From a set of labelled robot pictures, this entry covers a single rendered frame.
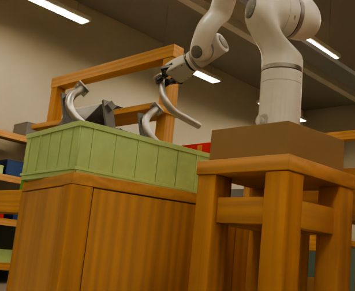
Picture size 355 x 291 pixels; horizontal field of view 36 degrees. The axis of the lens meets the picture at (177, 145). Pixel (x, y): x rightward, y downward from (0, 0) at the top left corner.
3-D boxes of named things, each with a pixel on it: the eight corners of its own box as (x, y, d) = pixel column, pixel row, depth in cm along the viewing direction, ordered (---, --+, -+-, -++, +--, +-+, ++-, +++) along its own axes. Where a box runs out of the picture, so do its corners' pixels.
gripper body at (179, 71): (200, 60, 222) (179, 74, 228) (183, 48, 216) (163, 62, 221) (202, 74, 218) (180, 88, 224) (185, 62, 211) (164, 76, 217)
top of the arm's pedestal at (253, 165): (288, 169, 131) (289, 153, 132) (195, 174, 154) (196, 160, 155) (356, 189, 152) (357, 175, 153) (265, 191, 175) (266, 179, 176)
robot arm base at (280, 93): (275, 125, 143) (279, 58, 146) (231, 133, 159) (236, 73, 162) (326, 137, 152) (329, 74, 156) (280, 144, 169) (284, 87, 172)
